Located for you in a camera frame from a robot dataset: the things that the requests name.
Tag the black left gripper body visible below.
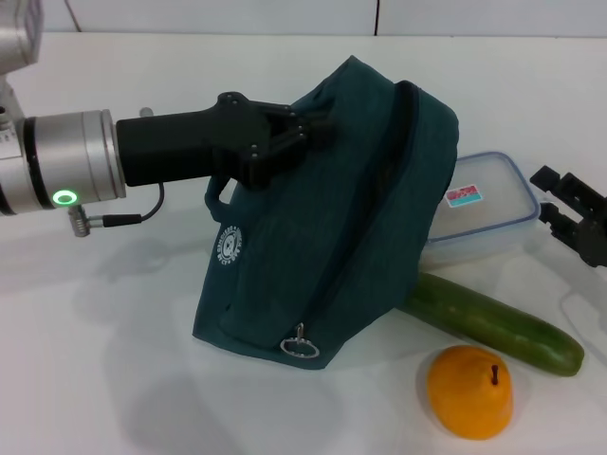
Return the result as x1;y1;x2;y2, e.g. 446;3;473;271
116;92;286;191

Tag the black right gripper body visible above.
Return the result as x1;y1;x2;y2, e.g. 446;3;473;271
575;200;607;269

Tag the clear blue-rimmed food container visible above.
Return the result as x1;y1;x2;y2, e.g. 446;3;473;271
423;151;541;271

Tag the teal fabric lunch bag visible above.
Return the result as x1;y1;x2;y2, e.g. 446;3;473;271
192;55;461;372

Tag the green cucumber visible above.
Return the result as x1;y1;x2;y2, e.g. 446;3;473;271
397;272;585;378

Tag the orange pear fruit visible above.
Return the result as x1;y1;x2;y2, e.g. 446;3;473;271
426;344;514;440

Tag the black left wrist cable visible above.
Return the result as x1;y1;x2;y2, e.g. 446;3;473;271
65;182;165;236

